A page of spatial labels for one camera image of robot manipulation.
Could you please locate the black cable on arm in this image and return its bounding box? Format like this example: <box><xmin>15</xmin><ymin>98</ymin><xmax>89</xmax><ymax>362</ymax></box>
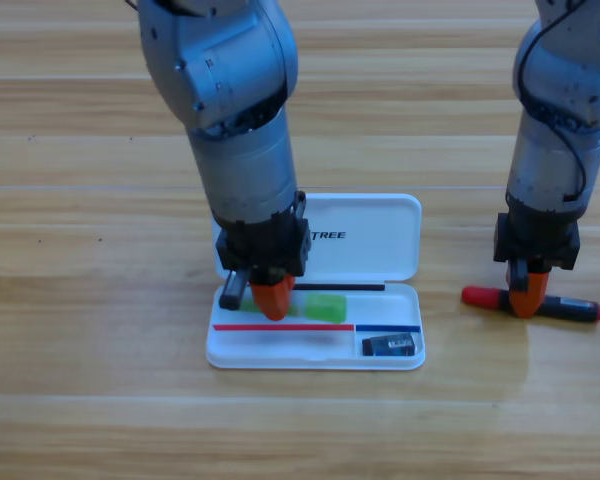
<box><xmin>518</xmin><ymin>0</ymin><xmax>589</xmax><ymax>201</ymax></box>

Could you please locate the green glue stick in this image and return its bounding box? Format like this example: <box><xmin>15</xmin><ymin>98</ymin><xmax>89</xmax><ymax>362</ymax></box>
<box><xmin>238</xmin><ymin>293</ymin><xmax>349</xmax><ymax>325</ymax></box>

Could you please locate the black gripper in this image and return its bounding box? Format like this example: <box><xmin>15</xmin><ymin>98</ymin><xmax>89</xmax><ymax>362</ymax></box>
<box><xmin>493</xmin><ymin>197</ymin><xmax>581</xmax><ymax>320</ymax></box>
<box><xmin>215</xmin><ymin>189</ymin><xmax>314</xmax><ymax>322</ymax></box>

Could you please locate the small black eraser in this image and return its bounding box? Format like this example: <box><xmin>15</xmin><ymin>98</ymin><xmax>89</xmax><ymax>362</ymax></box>
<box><xmin>361</xmin><ymin>332</ymin><xmax>418</xmax><ymax>358</ymax></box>

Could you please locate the black marker with red cap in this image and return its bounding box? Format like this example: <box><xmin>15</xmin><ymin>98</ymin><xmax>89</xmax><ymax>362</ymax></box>
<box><xmin>461</xmin><ymin>284</ymin><xmax>600</xmax><ymax>324</ymax></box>

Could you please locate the white Unitree pencil case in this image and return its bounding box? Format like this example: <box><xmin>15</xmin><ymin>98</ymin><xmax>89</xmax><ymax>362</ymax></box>
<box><xmin>205</xmin><ymin>193</ymin><xmax>426</xmax><ymax>371</ymax></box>

